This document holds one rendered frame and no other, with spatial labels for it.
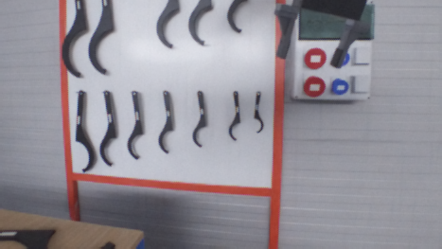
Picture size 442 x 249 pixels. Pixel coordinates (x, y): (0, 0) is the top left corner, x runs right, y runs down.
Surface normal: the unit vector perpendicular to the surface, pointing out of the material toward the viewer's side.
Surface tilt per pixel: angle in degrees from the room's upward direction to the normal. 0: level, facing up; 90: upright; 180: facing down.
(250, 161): 90
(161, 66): 90
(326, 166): 90
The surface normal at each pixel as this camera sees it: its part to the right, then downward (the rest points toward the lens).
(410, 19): -0.15, 0.07
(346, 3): 0.07, 0.47
